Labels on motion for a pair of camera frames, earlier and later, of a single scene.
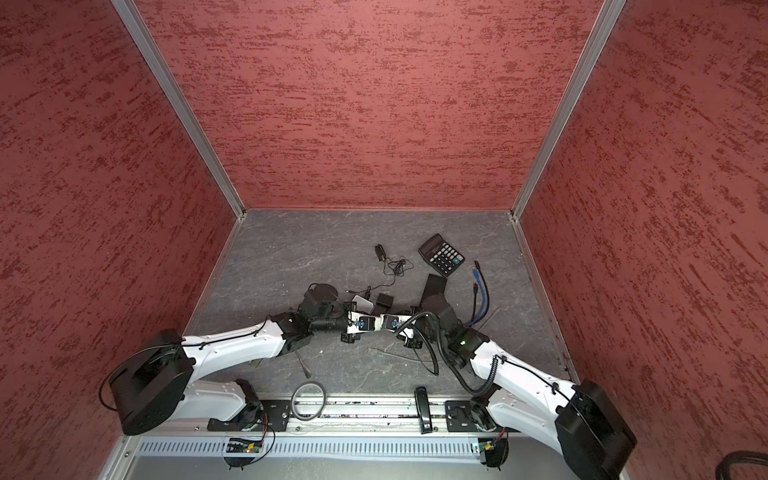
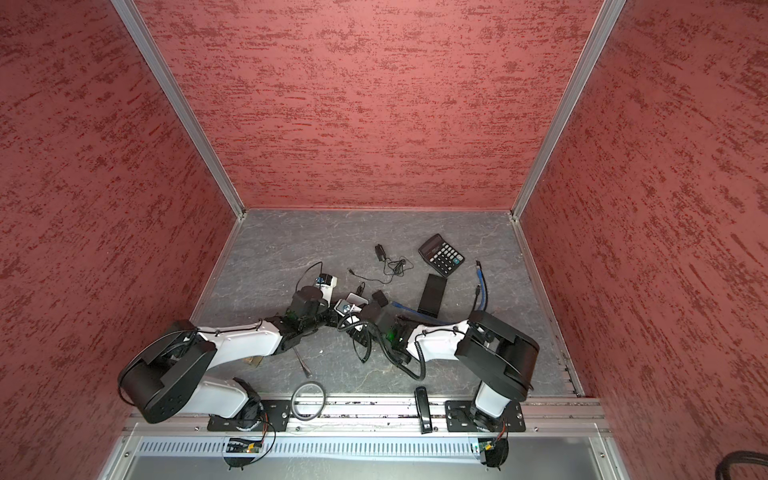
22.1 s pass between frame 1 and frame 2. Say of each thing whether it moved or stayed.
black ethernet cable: stayed
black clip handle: stayed
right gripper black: moved
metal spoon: stayed
